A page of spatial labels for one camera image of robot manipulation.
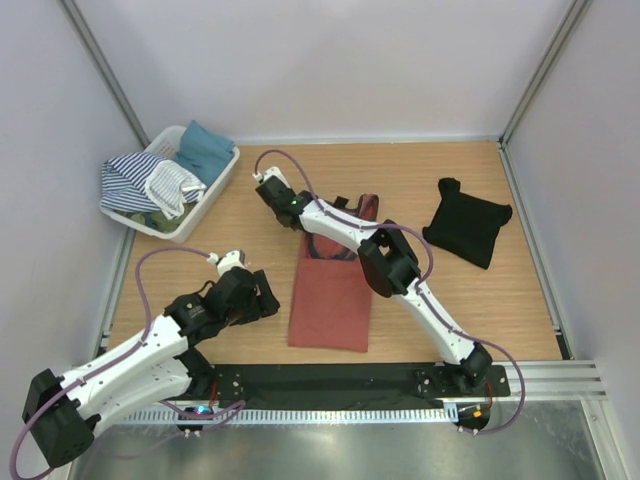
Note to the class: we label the aluminium front rail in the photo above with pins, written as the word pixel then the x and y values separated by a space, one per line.
pixel 562 380

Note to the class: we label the blue white striped garment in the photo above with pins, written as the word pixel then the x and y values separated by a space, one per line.
pixel 148 182

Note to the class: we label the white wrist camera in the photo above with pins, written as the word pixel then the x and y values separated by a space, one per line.
pixel 230 260
pixel 272 172

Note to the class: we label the white slotted cable duct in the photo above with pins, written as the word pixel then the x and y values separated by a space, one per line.
pixel 160 415

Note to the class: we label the red tank top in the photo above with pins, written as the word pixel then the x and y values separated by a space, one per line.
pixel 331 300

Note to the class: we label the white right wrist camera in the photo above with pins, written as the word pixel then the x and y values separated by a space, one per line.
pixel 272 172

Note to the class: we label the black tank top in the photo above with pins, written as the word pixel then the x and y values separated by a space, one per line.
pixel 466 226

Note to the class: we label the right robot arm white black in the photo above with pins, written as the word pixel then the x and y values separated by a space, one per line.
pixel 390 267

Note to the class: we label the green camouflage garment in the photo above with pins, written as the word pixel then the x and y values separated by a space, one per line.
pixel 156 220

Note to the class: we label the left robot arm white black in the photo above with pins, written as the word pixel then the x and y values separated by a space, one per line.
pixel 65 413

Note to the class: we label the white plastic laundry basket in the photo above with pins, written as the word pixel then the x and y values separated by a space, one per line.
pixel 167 144

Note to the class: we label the teal blue garment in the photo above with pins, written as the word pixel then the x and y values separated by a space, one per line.
pixel 204 153

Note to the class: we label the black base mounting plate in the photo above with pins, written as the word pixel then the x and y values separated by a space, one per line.
pixel 341 386

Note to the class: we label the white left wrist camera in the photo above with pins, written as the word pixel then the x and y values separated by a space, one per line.
pixel 230 260

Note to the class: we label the aluminium frame post left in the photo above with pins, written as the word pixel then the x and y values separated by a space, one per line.
pixel 96 55

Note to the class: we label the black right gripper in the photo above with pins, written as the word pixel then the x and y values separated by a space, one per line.
pixel 288 187

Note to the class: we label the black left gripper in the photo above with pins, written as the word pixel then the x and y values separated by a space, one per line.
pixel 263 304

